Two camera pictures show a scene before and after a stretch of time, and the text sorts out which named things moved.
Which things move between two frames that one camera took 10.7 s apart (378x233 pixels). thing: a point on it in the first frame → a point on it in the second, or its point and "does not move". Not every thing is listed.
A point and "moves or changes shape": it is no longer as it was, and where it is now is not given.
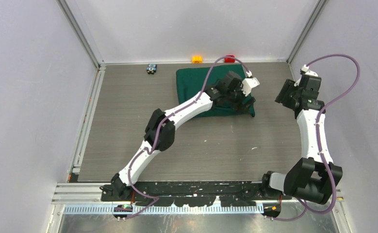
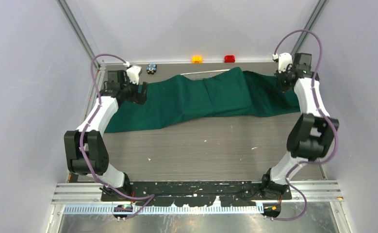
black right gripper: (288, 86) → (283, 87)
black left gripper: (239, 106) → (139, 98)
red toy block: (229, 59) does not move
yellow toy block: (197, 59) does not move
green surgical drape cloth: (191, 82) moves or changes shape
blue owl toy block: (151, 68) does not move
